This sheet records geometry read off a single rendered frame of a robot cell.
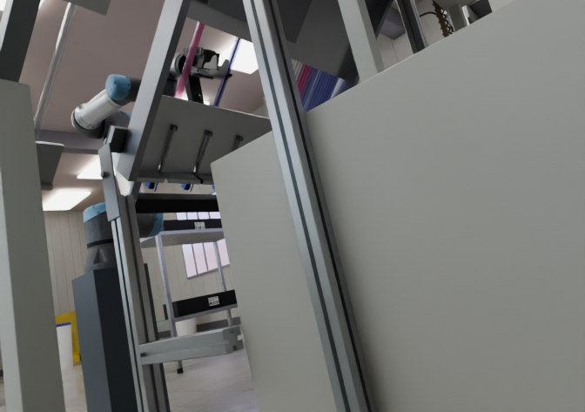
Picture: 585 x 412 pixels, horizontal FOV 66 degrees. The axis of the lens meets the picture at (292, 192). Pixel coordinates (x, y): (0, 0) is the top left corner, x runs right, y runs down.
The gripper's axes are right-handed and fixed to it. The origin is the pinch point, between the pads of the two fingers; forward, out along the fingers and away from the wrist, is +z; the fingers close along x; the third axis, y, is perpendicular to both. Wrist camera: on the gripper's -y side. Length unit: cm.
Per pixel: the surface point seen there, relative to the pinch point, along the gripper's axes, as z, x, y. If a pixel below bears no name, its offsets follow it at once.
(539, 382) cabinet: 97, -32, -34
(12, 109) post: 16, -59, -17
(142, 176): 9.7, -28.3, -28.7
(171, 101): 10.9, -24.3, -10.4
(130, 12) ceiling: -323, 146, 71
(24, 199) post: 25, -58, -31
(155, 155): 7.4, -24.2, -23.8
